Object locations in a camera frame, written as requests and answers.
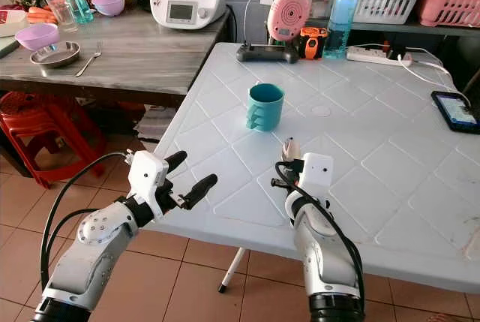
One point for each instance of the metal spoon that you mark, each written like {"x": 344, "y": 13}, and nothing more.
{"x": 289, "y": 149}

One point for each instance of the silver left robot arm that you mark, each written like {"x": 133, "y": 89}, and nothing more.
{"x": 90, "y": 254}

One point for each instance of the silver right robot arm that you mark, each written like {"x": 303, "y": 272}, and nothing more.
{"x": 322, "y": 254}

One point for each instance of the white paper stack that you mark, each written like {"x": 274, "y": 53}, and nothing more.
{"x": 156, "y": 121}

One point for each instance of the teal plastic mug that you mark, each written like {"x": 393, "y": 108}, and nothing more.
{"x": 265, "y": 106}

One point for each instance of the white table leg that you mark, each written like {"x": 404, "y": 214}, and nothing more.
{"x": 232, "y": 269}

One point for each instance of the grey wooden table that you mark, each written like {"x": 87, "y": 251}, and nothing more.
{"x": 157, "y": 52}

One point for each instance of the flat black device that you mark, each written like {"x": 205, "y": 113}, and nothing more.
{"x": 266, "y": 53}

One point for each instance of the metal fork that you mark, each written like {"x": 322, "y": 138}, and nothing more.
{"x": 91, "y": 61}

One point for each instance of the red plastic stool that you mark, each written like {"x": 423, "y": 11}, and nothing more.
{"x": 45, "y": 134}

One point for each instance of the black orange tape measure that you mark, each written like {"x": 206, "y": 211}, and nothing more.
{"x": 312, "y": 41}

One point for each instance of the white power strip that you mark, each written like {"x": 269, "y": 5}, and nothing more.
{"x": 367, "y": 55}

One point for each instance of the black plug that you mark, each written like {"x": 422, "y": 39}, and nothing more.
{"x": 397, "y": 54}

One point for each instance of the round metal plate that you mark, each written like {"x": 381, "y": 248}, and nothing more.
{"x": 55, "y": 54}

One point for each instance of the pink round device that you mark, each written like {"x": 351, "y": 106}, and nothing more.
{"x": 289, "y": 14}

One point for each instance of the blue water bottle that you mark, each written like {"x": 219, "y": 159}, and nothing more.
{"x": 341, "y": 18}

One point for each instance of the small purple bowl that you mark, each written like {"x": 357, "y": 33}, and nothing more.
{"x": 107, "y": 4}

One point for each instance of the black tablet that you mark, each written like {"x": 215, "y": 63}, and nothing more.
{"x": 456, "y": 112}

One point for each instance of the large pink plastic bowl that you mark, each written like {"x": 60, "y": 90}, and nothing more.
{"x": 37, "y": 35}

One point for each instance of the clear drinking glass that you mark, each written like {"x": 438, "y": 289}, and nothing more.
{"x": 61, "y": 10}

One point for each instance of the orange carrots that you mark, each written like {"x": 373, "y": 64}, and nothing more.
{"x": 41, "y": 14}

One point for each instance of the white box with red label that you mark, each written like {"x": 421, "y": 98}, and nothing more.
{"x": 11, "y": 20}

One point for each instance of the pink plastic basket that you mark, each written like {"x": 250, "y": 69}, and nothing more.
{"x": 450, "y": 3}

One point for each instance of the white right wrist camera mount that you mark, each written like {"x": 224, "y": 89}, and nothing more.
{"x": 316, "y": 172}

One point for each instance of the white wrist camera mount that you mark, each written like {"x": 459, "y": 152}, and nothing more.
{"x": 316, "y": 172}
{"x": 148, "y": 174}

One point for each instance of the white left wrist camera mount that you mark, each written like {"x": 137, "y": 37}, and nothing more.
{"x": 148, "y": 174}

